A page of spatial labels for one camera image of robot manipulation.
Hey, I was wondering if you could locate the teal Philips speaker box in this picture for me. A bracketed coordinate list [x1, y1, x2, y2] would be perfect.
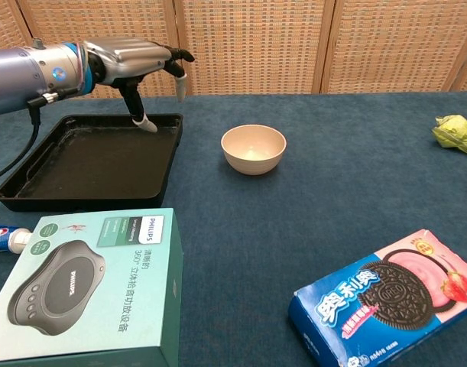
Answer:
[0, 207, 184, 367]

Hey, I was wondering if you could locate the crumpled green wrapper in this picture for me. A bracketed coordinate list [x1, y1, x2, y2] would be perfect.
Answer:
[431, 114, 467, 157]

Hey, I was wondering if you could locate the blue pink Oreo box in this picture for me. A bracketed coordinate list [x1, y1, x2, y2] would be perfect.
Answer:
[287, 228, 467, 367]

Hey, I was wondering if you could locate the woven folding screen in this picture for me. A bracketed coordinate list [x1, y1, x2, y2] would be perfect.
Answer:
[0, 0, 467, 112]

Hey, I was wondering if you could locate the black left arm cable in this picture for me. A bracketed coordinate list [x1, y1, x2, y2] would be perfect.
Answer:
[0, 91, 60, 184]

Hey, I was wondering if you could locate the blue toothpaste tube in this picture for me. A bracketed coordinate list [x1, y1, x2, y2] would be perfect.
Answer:
[0, 223, 33, 254]

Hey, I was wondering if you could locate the white ceramic bowl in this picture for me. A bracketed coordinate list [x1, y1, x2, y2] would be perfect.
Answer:
[220, 124, 287, 176]

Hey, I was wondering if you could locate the black rectangular tray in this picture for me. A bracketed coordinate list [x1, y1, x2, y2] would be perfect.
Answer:
[0, 112, 184, 213]

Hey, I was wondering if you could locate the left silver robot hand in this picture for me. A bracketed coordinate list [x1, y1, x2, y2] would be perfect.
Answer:
[82, 37, 196, 133]

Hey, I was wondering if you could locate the blue table cloth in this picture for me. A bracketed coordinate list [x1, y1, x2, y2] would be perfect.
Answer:
[0, 90, 467, 367]

